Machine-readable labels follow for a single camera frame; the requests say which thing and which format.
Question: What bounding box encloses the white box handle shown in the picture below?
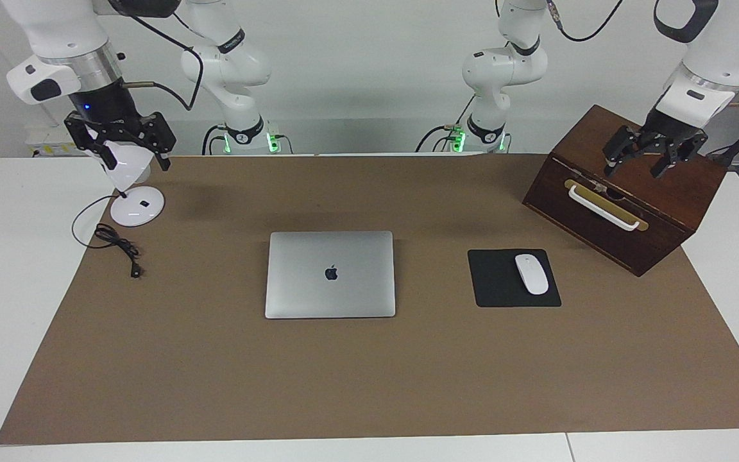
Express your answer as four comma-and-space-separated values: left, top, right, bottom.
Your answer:
567, 185, 641, 232

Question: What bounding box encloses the black left arm base cable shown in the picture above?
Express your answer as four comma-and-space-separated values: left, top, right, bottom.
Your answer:
416, 96, 476, 153

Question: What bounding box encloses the black lamp power cord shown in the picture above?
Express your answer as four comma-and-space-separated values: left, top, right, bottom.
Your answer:
72, 194, 146, 279

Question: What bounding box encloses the white wall power strip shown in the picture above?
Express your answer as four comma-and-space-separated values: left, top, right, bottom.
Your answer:
25, 124, 81, 158

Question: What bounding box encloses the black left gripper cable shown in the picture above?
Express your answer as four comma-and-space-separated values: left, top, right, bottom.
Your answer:
546, 0, 624, 43

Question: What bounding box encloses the brown table mat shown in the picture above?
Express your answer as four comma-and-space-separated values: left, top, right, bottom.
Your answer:
0, 154, 739, 445

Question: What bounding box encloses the black mouse pad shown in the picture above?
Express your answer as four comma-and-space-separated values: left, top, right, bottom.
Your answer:
468, 248, 562, 308

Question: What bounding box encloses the dark brown wooden box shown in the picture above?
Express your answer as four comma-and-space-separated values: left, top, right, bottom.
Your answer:
522, 105, 728, 277

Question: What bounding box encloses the gold metal handle plate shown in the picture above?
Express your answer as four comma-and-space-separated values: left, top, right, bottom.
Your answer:
564, 179, 650, 232

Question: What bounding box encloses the black right arm base cable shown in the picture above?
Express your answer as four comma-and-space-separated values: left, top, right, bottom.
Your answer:
201, 125, 224, 156

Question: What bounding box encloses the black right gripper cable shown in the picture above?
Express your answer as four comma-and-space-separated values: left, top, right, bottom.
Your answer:
123, 13, 205, 114

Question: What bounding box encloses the black arm base cable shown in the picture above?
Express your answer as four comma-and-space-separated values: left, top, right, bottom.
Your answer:
201, 125, 224, 156
416, 96, 476, 153

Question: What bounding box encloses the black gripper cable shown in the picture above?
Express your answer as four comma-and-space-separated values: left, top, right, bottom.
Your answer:
546, 0, 624, 43
123, 13, 205, 114

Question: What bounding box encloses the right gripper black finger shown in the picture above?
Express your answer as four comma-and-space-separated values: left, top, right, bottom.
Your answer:
65, 114, 117, 171
127, 112, 176, 172

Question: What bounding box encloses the white desk lamp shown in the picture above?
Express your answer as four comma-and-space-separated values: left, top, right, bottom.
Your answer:
94, 132, 166, 227

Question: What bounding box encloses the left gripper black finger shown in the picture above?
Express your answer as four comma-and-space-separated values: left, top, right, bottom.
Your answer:
603, 126, 645, 178
650, 132, 709, 179

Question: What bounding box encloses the white computer mouse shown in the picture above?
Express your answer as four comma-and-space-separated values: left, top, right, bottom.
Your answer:
514, 254, 549, 296

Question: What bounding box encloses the grey aluminium laptop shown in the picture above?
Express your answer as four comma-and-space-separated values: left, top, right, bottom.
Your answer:
264, 230, 397, 320

